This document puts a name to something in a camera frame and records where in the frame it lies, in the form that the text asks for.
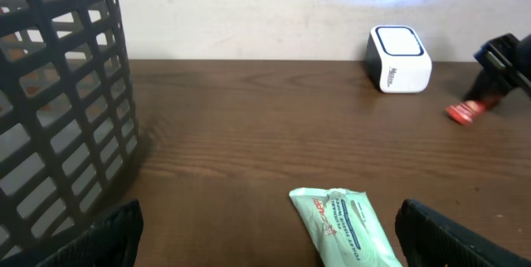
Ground mint green wipes pack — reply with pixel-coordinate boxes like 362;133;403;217
289;187;402;267

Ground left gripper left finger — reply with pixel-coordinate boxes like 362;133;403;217
1;199;144;267

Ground red coffee stick sachet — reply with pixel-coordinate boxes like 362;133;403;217
445;100;486;125

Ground white barcode scanner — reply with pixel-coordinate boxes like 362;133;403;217
365;25;432;94

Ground grey plastic basket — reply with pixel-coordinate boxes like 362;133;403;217
1;0;139;259

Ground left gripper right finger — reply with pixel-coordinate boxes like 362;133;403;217
395;199;530;267

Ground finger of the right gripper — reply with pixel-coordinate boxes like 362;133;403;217
462;70;513;105

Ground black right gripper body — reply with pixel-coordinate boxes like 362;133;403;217
475;33;530;96

